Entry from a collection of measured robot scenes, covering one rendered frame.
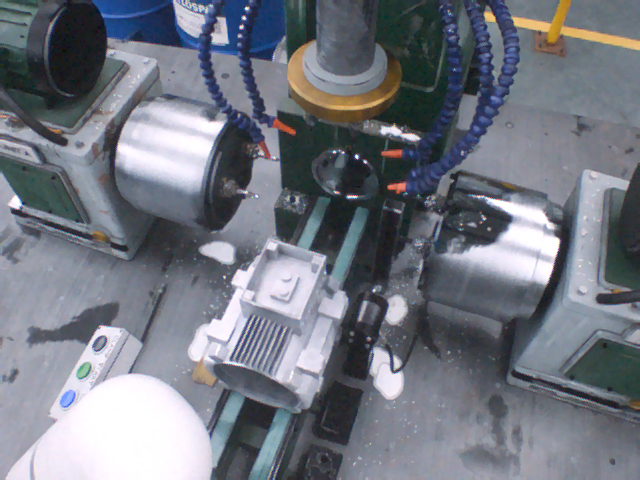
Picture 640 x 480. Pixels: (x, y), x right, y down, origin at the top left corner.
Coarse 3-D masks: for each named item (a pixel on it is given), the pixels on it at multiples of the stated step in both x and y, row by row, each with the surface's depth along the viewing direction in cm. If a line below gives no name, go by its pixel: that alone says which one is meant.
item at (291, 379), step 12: (252, 264) 100; (324, 288) 97; (336, 288) 97; (216, 348) 90; (216, 360) 90; (288, 372) 88; (288, 384) 88; (300, 384) 88; (288, 408) 98; (300, 408) 98
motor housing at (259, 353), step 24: (240, 312) 96; (240, 336) 90; (264, 336) 90; (288, 336) 90; (312, 336) 94; (336, 336) 100; (240, 360) 87; (264, 360) 87; (288, 360) 90; (240, 384) 101; (264, 384) 102; (312, 384) 92
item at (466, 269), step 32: (448, 192) 102; (480, 192) 98; (512, 192) 99; (448, 224) 96; (480, 224) 95; (512, 224) 95; (544, 224) 95; (448, 256) 97; (480, 256) 95; (512, 256) 94; (544, 256) 94; (448, 288) 100; (480, 288) 97; (512, 288) 95; (544, 288) 95
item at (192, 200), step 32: (160, 96) 112; (128, 128) 108; (160, 128) 106; (192, 128) 106; (224, 128) 106; (128, 160) 107; (160, 160) 106; (192, 160) 104; (224, 160) 109; (128, 192) 111; (160, 192) 108; (192, 192) 106; (224, 192) 111; (192, 224) 113; (224, 224) 118
